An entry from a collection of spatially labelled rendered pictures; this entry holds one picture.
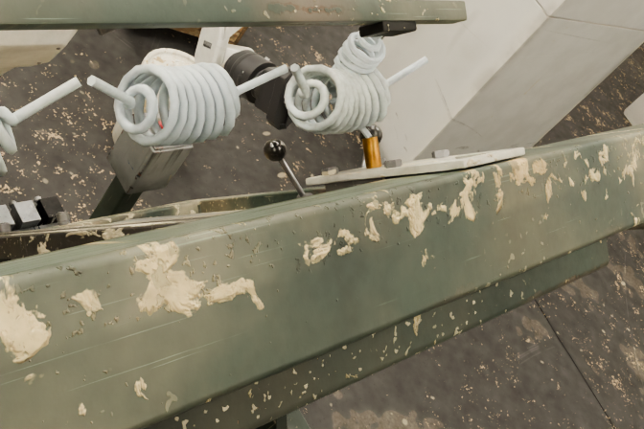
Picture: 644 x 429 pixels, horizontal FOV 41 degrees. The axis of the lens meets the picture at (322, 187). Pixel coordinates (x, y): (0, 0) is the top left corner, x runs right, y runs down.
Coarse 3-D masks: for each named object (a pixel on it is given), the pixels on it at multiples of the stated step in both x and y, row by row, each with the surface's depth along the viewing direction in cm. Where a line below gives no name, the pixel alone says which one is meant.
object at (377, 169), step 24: (384, 24) 77; (408, 24) 80; (384, 48) 83; (360, 72) 82; (336, 168) 84; (360, 168) 90; (384, 168) 81; (408, 168) 76; (432, 168) 75; (456, 168) 73; (192, 216) 111; (0, 240) 138; (24, 240) 132; (48, 240) 127; (72, 240) 122; (96, 240) 118
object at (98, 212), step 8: (112, 184) 219; (120, 184) 217; (104, 192) 223; (112, 192) 220; (120, 192) 218; (136, 192) 219; (104, 200) 223; (112, 200) 220; (120, 200) 218; (128, 200) 220; (136, 200) 223; (96, 208) 226; (104, 208) 223; (112, 208) 221; (120, 208) 221; (128, 208) 224; (96, 216) 227
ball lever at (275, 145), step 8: (272, 144) 140; (280, 144) 140; (264, 152) 141; (272, 152) 140; (280, 152) 140; (272, 160) 141; (280, 160) 142; (288, 168) 143; (288, 176) 143; (296, 184) 144; (304, 192) 145
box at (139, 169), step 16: (128, 144) 207; (112, 160) 212; (128, 160) 208; (144, 160) 203; (160, 160) 205; (176, 160) 209; (128, 176) 209; (144, 176) 207; (160, 176) 212; (128, 192) 210
